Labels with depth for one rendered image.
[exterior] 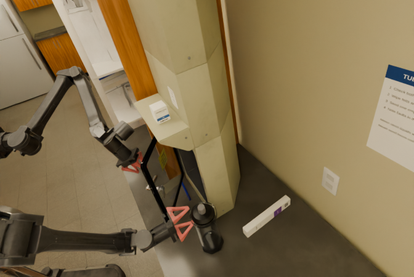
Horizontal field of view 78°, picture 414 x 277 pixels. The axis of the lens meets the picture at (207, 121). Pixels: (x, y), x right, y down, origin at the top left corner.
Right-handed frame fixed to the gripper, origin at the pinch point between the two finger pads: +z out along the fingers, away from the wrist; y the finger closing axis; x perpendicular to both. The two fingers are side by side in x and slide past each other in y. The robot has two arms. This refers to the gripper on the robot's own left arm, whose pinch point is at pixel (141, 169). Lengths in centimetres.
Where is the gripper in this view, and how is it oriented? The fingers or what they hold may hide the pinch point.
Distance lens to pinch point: 116.9
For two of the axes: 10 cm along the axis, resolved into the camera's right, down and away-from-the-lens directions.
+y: -8.3, 4.1, 3.8
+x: -0.7, 6.0, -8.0
